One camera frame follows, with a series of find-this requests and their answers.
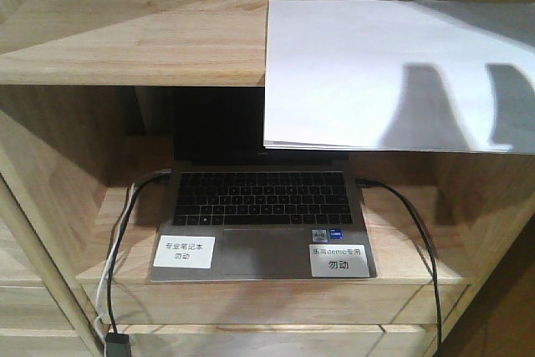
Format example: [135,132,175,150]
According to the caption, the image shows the white paper sheets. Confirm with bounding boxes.
[263,0,534,155]

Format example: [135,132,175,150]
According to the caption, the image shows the grey laptop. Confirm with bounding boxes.
[150,87,377,283]

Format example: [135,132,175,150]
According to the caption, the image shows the white label sticker right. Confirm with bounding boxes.
[308,244,371,278]

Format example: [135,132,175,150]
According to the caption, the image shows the white label sticker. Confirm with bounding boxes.
[308,244,371,278]
[152,235,216,269]

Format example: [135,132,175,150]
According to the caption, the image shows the white label sticker left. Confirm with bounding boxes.
[152,235,216,269]

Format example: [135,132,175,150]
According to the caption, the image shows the wooden shelf unit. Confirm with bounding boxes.
[1,0,534,356]

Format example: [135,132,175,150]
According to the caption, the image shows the grey usb adapter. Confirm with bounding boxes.
[104,333,132,357]

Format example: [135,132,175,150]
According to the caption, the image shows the black cable right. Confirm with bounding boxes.
[355,178,443,357]

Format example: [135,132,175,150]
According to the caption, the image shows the black cable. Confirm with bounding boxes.
[355,178,443,357]
[106,173,171,335]

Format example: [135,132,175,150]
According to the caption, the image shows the black cable left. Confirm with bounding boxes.
[106,173,171,335]

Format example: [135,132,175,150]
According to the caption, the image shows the white cable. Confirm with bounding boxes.
[94,167,172,349]

